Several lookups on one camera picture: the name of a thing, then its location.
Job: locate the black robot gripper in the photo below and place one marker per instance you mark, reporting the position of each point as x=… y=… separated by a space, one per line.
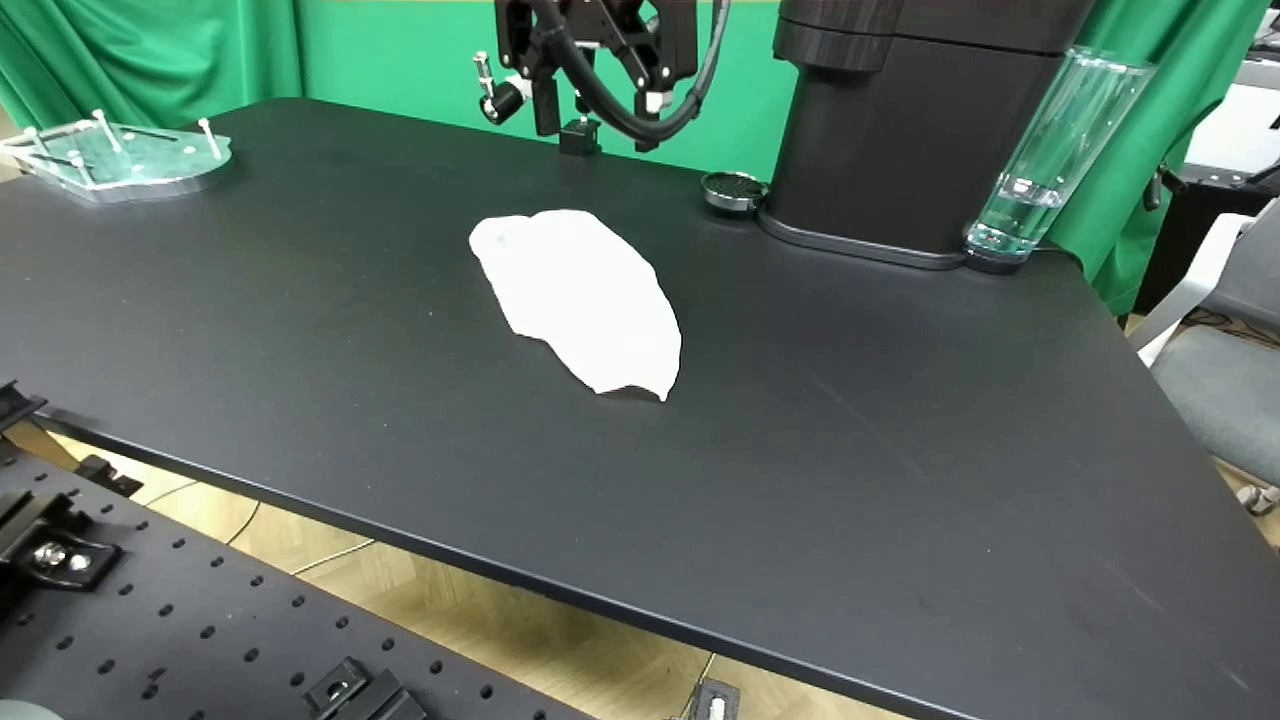
x=672 y=34

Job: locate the white cloth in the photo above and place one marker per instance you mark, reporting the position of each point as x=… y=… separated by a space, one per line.
x=586 y=301

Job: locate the small black round cap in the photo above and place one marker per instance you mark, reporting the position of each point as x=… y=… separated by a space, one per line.
x=735 y=195

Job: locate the green flat backdrop screen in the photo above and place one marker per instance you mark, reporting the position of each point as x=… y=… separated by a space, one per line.
x=384 y=55

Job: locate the black coffee machine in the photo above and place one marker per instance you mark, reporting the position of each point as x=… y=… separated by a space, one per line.
x=893 y=133

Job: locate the clear water tank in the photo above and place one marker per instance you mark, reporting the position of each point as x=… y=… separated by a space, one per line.
x=1061 y=145

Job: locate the green draped curtain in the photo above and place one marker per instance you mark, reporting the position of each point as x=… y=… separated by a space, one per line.
x=1174 y=120
x=134 y=55

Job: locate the clear plastic tray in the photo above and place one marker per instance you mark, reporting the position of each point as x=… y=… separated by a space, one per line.
x=114 y=154

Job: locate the silver floor outlet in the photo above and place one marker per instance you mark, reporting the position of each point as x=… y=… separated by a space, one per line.
x=713 y=703

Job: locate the small black mounting block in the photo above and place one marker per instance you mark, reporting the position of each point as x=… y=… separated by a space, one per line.
x=104 y=472

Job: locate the white desk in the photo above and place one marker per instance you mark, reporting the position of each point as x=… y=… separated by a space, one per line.
x=1242 y=133

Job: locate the black perforated breadboard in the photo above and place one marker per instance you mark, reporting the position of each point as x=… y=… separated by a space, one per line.
x=185 y=641

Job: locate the grey office chair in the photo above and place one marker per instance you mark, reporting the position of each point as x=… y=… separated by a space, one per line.
x=1234 y=373

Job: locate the black clamp with silver bolts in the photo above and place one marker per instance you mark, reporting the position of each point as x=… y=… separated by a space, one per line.
x=61 y=558

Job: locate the black square bracket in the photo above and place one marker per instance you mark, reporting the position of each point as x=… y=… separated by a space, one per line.
x=361 y=689

